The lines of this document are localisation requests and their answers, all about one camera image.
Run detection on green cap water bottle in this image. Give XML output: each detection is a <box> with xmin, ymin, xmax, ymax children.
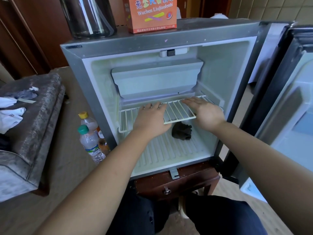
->
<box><xmin>77</xmin><ymin>125</ymin><xmax>107</xmax><ymax>165</ymax></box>

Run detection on dark grey cloth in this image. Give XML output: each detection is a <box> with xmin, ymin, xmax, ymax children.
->
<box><xmin>171</xmin><ymin>121</ymin><xmax>193</xmax><ymax>141</ymax></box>

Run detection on fridge door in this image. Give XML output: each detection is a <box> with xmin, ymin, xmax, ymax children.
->
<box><xmin>222</xmin><ymin>22</ymin><xmax>313</xmax><ymax>203</ymax></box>

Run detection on person's dark trousers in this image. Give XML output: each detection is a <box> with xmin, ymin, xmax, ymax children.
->
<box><xmin>107</xmin><ymin>186</ymin><xmax>269</xmax><ymax>235</ymax></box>

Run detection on person's left hand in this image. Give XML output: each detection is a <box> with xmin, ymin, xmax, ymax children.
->
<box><xmin>132</xmin><ymin>102</ymin><xmax>173</xmax><ymax>141</ymax></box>

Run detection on beige padded headboard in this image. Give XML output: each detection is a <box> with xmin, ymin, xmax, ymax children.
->
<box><xmin>227</xmin><ymin>0</ymin><xmax>313</xmax><ymax>23</ymax></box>

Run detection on small white garment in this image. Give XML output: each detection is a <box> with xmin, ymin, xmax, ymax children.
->
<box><xmin>0</xmin><ymin>97</ymin><xmax>18</xmax><ymax>108</ymax></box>

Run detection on person's right hand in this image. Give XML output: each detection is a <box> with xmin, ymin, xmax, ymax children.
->
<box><xmin>181</xmin><ymin>97</ymin><xmax>227</xmax><ymax>134</ymax></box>

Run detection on white wire shelf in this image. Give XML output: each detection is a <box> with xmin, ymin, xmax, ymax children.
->
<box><xmin>117</xmin><ymin>94</ymin><xmax>226</xmax><ymax>134</ymax></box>

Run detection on black garment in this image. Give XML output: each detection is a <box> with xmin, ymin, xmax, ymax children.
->
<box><xmin>0</xmin><ymin>134</ymin><xmax>11</xmax><ymax>151</ymax></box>

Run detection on orange soda bottle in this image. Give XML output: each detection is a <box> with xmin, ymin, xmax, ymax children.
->
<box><xmin>78</xmin><ymin>111</ymin><xmax>100</xmax><ymax>137</ymax></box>

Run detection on person's left forearm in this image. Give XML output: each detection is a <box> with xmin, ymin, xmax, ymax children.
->
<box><xmin>34</xmin><ymin>130</ymin><xmax>155</xmax><ymax>235</ymax></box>

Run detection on dark glass spray bottle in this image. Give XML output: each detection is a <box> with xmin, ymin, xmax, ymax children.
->
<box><xmin>59</xmin><ymin>0</ymin><xmax>118</xmax><ymax>39</ymax></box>

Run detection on orange cardboard chalk box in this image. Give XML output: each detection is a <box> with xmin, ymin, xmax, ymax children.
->
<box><xmin>122</xmin><ymin>0</ymin><xmax>178</xmax><ymax>34</ymax></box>

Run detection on grey mini fridge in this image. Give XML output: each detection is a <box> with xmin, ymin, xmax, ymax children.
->
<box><xmin>60</xmin><ymin>18</ymin><xmax>272</xmax><ymax>181</ymax></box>

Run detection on large white garment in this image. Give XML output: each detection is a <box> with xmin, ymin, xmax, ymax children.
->
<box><xmin>0</xmin><ymin>107</ymin><xmax>26</xmax><ymax>135</ymax></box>

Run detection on grey garment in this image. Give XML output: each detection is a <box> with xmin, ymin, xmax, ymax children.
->
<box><xmin>5</xmin><ymin>86</ymin><xmax>39</xmax><ymax>101</ymax></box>

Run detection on person's right forearm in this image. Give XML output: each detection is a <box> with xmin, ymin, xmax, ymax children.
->
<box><xmin>210</xmin><ymin>120</ymin><xmax>313</xmax><ymax>235</ymax></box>

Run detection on dark red wooden stand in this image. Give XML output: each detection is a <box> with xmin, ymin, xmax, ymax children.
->
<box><xmin>129</xmin><ymin>161</ymin><xmax>222</xmax><ymax>201</ymax></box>

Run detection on grey velvet sofa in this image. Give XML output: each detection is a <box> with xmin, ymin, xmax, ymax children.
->
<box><xmin>0</xmin><ymin>72</ymin><xmax>67</xmax><ymax>203</ymax></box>

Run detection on white bed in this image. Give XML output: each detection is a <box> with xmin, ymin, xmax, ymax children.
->
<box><xmin>210</xmin><ymin>12</ymin><xmax>231</xmax><ymax>20</ymax></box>

